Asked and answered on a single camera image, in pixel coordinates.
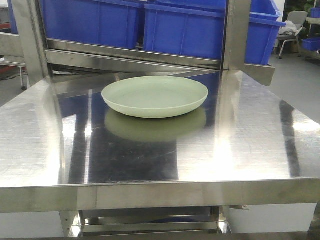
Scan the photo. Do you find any blue plastic bin right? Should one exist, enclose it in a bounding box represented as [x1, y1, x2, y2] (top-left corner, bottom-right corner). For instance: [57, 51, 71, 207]
[143, 0, 286, 65]

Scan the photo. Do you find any light green round plate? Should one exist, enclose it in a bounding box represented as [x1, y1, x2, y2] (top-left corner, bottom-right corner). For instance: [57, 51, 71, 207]
[101, 76, 209, 119]

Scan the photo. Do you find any blue plastic bin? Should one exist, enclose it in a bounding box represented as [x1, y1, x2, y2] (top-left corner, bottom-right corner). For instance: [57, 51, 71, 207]
[143, 0, 286, 65]
[40, 0, 144, 49]

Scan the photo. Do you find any stainless steel shelf rack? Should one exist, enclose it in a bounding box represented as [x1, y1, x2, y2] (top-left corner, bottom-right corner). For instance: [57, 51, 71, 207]
[11, 0, 275, 86]

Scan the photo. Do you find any small blue bin background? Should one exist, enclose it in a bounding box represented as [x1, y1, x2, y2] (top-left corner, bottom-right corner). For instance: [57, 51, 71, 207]
[302, 37, 320, 52]

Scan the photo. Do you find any blue plastic bin left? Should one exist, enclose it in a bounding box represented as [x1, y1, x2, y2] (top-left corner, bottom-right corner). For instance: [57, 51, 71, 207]
[40, 0, 144, 49]

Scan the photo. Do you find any grey office chair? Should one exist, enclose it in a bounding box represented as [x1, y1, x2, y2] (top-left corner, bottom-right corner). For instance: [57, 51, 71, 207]
[276, 11, 308, 60]

